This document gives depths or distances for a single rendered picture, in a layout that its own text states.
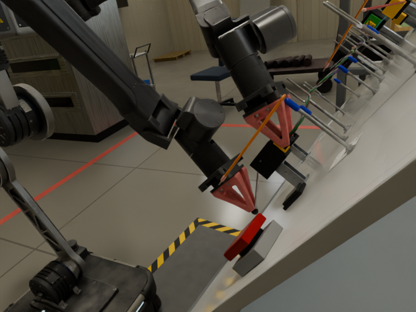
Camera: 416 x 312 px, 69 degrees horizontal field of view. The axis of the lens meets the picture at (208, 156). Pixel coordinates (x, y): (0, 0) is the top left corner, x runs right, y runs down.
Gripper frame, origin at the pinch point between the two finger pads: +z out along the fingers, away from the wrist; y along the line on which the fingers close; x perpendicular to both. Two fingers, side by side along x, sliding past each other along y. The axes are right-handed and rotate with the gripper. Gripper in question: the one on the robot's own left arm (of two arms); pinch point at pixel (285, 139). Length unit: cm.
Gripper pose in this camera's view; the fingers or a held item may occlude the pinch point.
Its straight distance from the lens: 53.1
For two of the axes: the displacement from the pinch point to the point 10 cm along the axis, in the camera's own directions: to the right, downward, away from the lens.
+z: 4.9, 8.7, 0.2
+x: -7.6, 4.1, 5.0
